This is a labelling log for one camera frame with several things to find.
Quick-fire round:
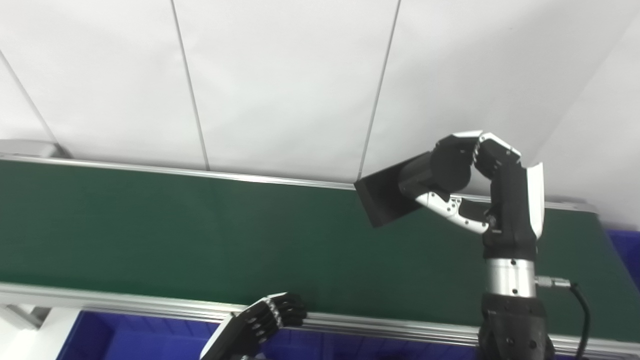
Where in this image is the blue plastic bin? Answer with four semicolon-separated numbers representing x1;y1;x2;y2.
602;227;640;291
56;310;236;360
257;327;483;360

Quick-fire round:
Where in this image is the green conveyor belt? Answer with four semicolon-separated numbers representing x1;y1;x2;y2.
0;152;640;360
0;160;640;346

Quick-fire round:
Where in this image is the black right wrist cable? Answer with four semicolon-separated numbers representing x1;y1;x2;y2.
535;276;592;360

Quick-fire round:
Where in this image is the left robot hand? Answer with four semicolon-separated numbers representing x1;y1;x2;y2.
200;292;307;360

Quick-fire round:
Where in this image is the black block with cylinder part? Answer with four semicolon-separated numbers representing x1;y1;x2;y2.
354;150;473;229

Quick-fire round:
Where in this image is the grey conveyor end cap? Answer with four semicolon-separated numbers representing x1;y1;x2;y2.
0;139;68;160

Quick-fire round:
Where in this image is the aluminium conveyor leg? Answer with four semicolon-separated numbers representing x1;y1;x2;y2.
0;304;53;331

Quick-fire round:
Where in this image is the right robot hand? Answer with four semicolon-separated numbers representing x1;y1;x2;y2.
415;131;546;261

